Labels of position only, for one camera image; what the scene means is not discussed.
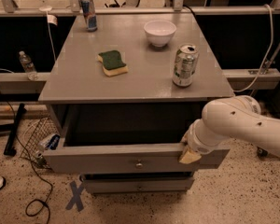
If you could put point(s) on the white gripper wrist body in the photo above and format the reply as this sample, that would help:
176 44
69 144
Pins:
197 143

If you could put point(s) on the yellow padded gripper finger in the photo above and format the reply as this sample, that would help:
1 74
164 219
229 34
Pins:
189 156

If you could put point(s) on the grey top drawer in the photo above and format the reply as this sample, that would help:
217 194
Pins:
125 153

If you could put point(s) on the grey drawer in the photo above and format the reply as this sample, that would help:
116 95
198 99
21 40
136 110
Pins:
124 185
125 153

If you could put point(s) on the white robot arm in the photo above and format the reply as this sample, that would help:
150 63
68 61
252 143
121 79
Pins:
237 117

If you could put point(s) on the grey drawer cabinet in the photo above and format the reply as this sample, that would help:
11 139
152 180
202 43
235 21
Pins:
81 98

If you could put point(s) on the grey bottom drawer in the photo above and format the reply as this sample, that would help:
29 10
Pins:
124 185

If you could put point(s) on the black wheeled cart base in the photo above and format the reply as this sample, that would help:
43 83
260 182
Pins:
262 153

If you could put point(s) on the green silver soda can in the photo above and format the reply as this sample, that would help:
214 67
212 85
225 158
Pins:
186 60

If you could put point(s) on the white bowl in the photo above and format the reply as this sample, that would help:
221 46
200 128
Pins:
159 32

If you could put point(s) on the green yellow sponge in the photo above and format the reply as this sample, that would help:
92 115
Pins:
112 63

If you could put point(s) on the blue tape cross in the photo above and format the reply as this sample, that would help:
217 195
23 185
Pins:
76 197

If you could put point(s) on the blue red energy can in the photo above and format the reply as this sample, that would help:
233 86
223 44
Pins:
89 14

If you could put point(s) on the black metal stand leg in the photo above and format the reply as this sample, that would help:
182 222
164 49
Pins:
9 149

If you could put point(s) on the clear plastic water bottle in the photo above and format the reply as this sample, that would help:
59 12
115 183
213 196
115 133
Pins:
28 65

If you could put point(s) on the wire basket with items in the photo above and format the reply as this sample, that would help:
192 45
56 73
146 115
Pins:
44 137

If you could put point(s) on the white lamp with cord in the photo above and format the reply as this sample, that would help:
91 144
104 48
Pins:
51 19

